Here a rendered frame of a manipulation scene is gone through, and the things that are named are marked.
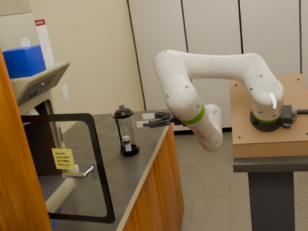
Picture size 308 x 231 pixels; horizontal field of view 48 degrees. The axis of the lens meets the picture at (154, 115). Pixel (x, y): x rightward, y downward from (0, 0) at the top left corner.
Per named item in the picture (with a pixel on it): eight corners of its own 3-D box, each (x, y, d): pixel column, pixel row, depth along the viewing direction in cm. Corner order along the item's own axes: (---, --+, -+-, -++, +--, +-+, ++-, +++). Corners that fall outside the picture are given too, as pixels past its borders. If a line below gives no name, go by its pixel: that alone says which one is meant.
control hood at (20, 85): (4, 112, 115) (-5, 82, 112) (51, 86, 145) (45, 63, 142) (35, 109, 112) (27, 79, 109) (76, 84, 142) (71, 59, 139)
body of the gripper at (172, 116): (182, 107, 176) (164, 109, 178) (179, 112, 168) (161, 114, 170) (184, 121, 178) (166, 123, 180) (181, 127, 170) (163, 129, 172)
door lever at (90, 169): (70, 172, 116) (68, 165, 115) (95, 172, 113) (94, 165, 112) (61, 180, 111) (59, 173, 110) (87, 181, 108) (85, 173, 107)
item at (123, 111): (112, 120, 176) (109, 108, 174) (118, 114, 184) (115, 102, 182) (129, 119, 174) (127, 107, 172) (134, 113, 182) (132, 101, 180)
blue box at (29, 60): (5, 79, 116) (-3, 52, 113) (22, 72, 125) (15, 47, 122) (31, 76, 113) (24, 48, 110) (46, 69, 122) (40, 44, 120)
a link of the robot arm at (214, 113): (222, 109, 175) (220, 99, 166) (223, 132, 170) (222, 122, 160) (195, 111, 179) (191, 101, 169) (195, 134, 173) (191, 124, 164)
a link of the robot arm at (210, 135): (204, 96, 139) (178, 101, 143) (205, 122, 134) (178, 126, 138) (225, 131, 169) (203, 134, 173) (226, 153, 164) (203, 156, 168)
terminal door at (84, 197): (42, 217, 129) (13, 115, 117) (116, 223, 118) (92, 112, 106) (41, 218, 128) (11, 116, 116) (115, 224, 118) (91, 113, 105)
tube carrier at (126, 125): (117, 155, 181) (109, 117, 175) (123, 146, 191) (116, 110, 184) (137, 154, 179) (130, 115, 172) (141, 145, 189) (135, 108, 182)
